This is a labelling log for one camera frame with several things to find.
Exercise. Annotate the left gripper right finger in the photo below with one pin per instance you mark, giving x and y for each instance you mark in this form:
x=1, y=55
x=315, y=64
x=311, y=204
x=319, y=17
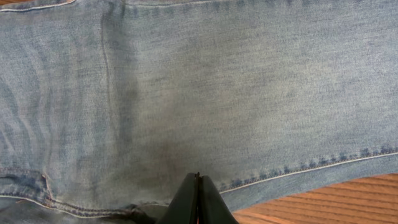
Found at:
x=211, y=206

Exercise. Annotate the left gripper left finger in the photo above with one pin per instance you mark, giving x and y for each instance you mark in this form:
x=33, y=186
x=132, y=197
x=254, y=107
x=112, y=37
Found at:
x=183, y=207

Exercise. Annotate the light blue denim jeans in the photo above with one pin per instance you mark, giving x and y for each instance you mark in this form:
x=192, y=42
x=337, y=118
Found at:
x=106, y=106

